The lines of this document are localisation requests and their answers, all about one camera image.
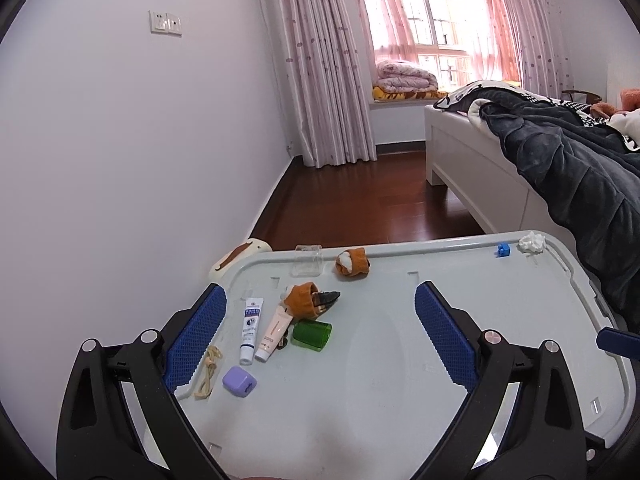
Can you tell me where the purple earbud case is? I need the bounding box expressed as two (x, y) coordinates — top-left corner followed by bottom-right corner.
(222, 365), (257, 398)

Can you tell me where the crumpled white tissue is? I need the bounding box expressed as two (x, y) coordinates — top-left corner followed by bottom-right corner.
(518, 231), (546, 255)

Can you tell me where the small blue cube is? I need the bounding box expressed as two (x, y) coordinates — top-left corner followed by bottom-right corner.
(496, 243), (511, 258)

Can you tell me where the dark grey blanket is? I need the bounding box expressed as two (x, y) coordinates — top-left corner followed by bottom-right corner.
(480, 90), (639, 318)

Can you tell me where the white blue ointment tube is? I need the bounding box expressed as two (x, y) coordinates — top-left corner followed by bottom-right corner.
(239, 297), (264, 366)

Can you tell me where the pink cosmetic tube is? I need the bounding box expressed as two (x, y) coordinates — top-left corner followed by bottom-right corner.
(254, 306), (293, 363)

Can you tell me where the white brown plush toy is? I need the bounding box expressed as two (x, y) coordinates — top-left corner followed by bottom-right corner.
(208, 237), (272, 284)

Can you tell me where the black hair clip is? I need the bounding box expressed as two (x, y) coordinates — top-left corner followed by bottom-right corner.
(311, 292), (341, 316)

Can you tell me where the clear plastic box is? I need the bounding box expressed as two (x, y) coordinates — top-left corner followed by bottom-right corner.
(291, 245), (323, 278)

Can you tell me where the white black patterned pillow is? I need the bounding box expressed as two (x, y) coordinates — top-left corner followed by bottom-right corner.
(433, 80), (521, 112)

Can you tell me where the pink right curtain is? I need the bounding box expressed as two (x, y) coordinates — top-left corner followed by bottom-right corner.
(502, 0), (573, 99)

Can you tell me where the pink curtain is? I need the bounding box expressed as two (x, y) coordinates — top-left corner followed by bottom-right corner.
(502, 0), (573, 99)
(274, 0), (376, 168)

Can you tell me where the folded pink quilt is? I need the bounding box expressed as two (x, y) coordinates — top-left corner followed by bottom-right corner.
(372, 60), (447, 102)

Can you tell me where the pink left curtain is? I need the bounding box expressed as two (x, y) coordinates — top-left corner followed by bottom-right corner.
(274, 0), (376, 168)

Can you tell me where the window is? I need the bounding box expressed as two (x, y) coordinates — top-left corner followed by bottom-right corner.
(360, 0), (521, 90)

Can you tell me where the white bed frame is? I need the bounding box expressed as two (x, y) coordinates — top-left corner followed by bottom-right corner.
(424, 105), (576, 252)

